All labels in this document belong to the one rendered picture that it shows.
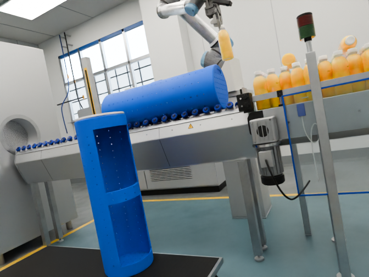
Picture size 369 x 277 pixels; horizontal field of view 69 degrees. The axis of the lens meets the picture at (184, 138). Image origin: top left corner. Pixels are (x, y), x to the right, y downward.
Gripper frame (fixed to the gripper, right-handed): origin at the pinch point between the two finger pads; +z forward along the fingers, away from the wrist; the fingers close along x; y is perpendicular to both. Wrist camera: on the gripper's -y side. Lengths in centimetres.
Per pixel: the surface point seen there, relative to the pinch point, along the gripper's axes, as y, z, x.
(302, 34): -42, 29, 39
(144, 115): 60, 42, 11
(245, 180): 1, 94, 8
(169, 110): 41, 43, 11
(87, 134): 66, 50, 60
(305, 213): -25, 129, -29
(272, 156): -21, 78, 38
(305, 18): -44, 23, 40
